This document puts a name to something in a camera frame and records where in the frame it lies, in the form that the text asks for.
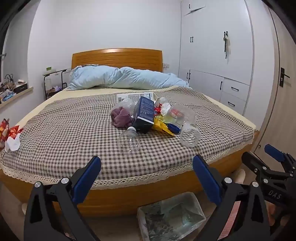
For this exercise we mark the clear plastic bottle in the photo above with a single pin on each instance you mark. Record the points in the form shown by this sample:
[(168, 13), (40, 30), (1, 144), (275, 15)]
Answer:
[(188, 113), (129, 142), (189, 136)]

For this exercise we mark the wooden bed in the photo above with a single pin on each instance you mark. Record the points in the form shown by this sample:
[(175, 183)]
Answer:
[(138, 194)]

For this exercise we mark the light blue duvet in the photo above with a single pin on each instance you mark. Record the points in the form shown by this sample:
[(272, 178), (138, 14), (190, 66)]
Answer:
[(129, 78)]

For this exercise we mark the black box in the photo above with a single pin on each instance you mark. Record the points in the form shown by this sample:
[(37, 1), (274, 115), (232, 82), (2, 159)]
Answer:
[(21, 88)]

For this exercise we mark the white wardrobe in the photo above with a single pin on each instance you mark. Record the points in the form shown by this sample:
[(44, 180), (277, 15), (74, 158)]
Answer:
[(208, 46)]

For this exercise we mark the clear plastic bag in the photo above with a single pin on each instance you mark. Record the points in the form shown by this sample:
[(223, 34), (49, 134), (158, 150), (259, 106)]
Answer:
[(126, 103)]

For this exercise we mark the clutter of bags and boxes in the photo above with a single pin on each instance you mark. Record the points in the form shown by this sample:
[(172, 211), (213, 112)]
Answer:
[(8, 89)]

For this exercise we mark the white printed carton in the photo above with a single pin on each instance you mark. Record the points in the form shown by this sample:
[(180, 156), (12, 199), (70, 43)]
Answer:
[(129, 96)]

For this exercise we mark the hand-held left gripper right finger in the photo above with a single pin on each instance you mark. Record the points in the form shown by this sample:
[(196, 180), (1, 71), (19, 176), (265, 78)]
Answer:
[(207, 178)]

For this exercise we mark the dark blue carton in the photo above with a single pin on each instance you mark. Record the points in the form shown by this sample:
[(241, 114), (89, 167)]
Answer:
[(144, 111)]

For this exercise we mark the pale yellow bed sheet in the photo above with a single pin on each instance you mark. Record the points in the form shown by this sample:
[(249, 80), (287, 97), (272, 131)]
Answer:
[(92, 91)]

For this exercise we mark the blue bottle cap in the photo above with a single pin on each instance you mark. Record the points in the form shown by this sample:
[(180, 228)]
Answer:
[(173, 128)]

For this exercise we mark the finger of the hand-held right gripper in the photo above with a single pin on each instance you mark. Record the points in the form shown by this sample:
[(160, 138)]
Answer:
[(274, 151), (252, 162)]

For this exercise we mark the wooden window sill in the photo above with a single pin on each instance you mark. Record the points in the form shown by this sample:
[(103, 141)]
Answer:
[(20, 93)]

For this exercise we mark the floral bin with clear liner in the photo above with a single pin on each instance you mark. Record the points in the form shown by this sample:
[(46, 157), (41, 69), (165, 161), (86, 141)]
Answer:
[(171, 215)]

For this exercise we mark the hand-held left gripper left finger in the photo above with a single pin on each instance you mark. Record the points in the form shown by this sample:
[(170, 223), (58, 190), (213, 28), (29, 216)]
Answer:
[(86, 178)]

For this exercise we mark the red packet blue logo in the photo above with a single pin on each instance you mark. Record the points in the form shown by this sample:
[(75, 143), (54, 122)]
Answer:
[(157, 111)]

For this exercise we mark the yellow snack packet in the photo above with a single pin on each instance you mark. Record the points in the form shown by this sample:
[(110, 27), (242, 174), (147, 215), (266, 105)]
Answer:
[(161, 126)]

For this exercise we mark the black bedside rack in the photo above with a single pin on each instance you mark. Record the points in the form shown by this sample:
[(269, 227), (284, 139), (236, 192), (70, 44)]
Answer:
[(62, 78)]

